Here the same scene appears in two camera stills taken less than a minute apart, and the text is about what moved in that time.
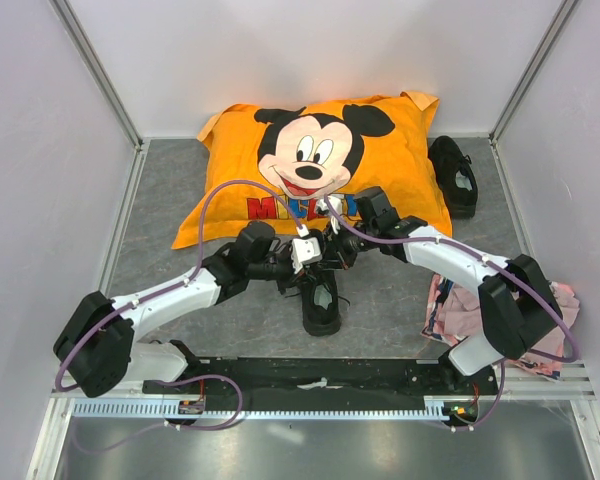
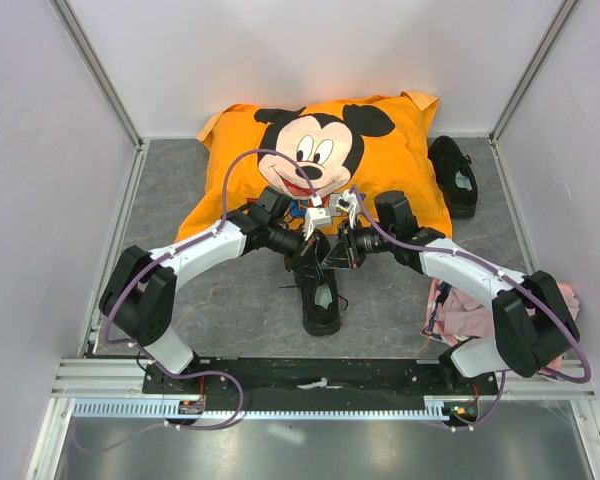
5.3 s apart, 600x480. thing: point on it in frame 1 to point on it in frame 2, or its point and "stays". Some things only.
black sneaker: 319,302 stays
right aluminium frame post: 561,14 stays
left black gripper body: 279,268 to 296,249
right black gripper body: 346,245 stays
